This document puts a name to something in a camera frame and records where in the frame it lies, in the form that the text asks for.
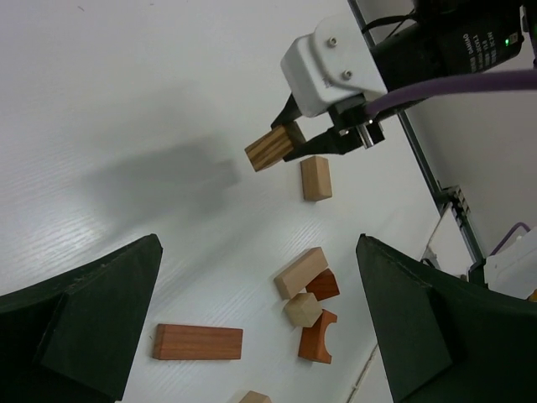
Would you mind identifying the striped dark wood block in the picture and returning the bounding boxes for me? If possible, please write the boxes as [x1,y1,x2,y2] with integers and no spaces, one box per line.
[245,121,305,172]

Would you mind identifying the letter Q wood cube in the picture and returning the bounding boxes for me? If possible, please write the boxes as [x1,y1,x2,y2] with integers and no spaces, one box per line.
[238,390,272,403]

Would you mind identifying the long red-brown wood block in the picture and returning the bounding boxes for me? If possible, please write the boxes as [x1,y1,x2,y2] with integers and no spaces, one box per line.
[152,324,243,361]

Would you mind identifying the small light wood cube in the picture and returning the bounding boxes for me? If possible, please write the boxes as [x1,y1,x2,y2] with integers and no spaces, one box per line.
[284,293,322,327]

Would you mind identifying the long light wood block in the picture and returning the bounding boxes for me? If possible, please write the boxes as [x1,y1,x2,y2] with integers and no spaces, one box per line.
[274,247,328,300]

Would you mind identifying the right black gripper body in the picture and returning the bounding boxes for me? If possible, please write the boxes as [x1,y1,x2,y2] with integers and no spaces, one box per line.
[364,1,529,101]

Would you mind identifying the orange arch wood block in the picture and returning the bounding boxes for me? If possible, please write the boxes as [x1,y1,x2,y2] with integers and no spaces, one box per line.
[298,309,337,364]

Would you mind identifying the light tan wood block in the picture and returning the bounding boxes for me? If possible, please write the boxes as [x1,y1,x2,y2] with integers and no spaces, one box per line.
[300,156,332,202]

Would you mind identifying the red-brown wedge block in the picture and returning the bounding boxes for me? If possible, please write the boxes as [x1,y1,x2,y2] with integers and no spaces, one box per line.
[305,268,340,301]

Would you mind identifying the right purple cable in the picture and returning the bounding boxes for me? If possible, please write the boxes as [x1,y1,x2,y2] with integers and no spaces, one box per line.
[363,68,537,121]

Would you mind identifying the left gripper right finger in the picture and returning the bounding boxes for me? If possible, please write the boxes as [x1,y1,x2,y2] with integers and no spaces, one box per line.
[356,234,536,402]

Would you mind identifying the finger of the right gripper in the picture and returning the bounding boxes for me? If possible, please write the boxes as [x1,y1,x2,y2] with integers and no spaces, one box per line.
[283,128,363,162]
[271,94,302,128]

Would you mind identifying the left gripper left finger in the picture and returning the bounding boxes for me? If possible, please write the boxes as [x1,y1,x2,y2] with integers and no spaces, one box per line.
[1,234,163,402]

